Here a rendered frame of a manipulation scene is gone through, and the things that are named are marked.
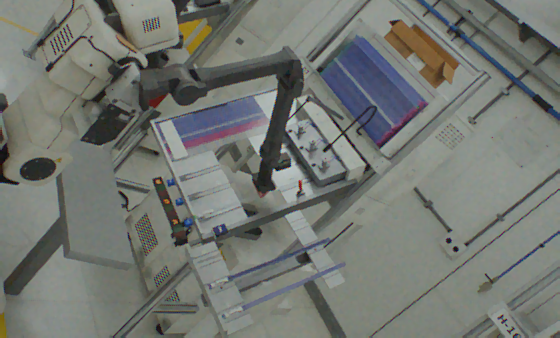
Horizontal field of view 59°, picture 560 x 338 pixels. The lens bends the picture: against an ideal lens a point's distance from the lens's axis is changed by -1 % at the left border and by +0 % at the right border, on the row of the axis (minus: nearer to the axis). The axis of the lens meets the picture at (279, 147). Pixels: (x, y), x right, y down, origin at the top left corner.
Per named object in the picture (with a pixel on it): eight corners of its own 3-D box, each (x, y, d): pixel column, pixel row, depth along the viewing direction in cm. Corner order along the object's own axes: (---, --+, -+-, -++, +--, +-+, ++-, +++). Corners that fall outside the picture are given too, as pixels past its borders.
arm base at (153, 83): (128, 60, 134) (143, 88, 127) (157, 56, 137) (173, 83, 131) (129, 84, 140) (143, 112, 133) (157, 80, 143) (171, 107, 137)
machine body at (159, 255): (154, 341, 236) (239, 262, 218) (117, 227, 276) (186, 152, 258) (242, 337, 285) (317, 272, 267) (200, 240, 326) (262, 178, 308)
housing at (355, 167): (344, 190, 220) (350, 170, 209) (294, 118, 248) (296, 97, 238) (359, 184, 223) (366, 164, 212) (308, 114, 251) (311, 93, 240)
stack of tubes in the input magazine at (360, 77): (376, 145, 208) (425, 100, 201) (317, 73, 238) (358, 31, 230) (389, 153, 218) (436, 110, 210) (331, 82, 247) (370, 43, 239)
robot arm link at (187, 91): (296, 38, 158) (312, 56, 153) (289, 71, 168) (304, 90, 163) (161, 65, 139) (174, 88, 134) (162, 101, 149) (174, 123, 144)
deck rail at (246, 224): (203, 247, 195) (202, 239, 191) (201, 243, 196) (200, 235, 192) (355, 189, 219) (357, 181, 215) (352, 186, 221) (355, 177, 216)
